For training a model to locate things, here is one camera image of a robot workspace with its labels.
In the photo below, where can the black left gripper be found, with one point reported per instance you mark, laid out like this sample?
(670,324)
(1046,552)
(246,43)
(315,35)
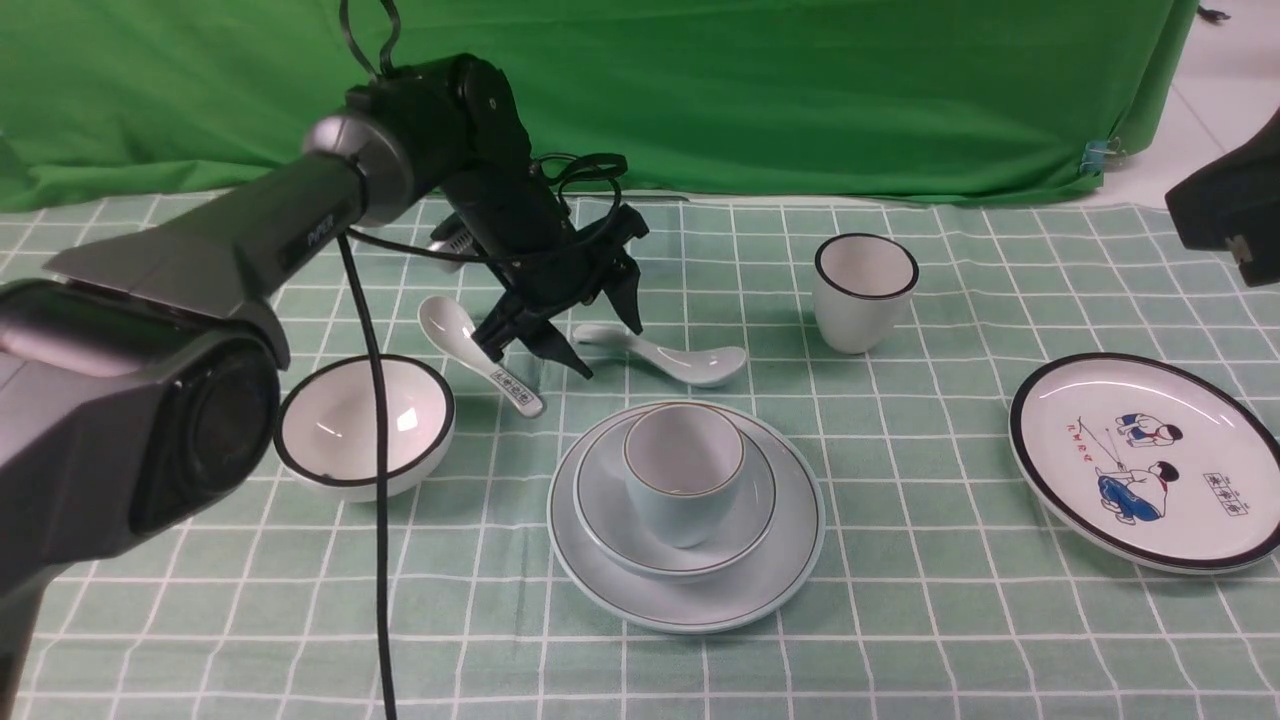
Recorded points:
(524,233)

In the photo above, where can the pale blue ceramic spoon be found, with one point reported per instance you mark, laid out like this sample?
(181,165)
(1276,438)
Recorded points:
(699,368)

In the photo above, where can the pale blue ceramic cup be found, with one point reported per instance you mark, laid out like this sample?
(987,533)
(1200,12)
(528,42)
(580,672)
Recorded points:
(682,464)

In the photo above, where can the pale blue shallow bowl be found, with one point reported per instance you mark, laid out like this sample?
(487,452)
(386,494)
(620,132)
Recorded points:
(601,497)

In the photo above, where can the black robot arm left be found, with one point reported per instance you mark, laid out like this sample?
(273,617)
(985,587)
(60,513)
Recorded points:
(141,378)

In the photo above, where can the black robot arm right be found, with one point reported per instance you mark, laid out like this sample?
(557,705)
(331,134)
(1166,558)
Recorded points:
(727,272)

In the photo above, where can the white spoon with print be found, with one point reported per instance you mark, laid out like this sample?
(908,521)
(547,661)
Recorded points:
(450,329)

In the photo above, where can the white cup black rim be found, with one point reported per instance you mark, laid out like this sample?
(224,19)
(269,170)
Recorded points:
(863,284)

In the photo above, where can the white bowl black rim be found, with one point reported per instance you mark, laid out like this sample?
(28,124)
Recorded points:
(326,435)

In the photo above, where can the pale blue round plate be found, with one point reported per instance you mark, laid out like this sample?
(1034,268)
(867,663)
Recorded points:
(724,599)

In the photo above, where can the green backdrop cloth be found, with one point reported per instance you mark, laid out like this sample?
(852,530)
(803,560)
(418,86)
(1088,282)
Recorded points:
(954,102)

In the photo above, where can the green checkered tablecloth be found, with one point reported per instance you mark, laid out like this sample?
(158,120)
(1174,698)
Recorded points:
(943,590)

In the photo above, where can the blue binder clip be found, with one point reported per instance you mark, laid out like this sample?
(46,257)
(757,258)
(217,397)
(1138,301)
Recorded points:
(1100,155)

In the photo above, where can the white plate cartoon print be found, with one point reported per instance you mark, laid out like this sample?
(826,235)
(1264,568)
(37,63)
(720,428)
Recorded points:
(1148,462)

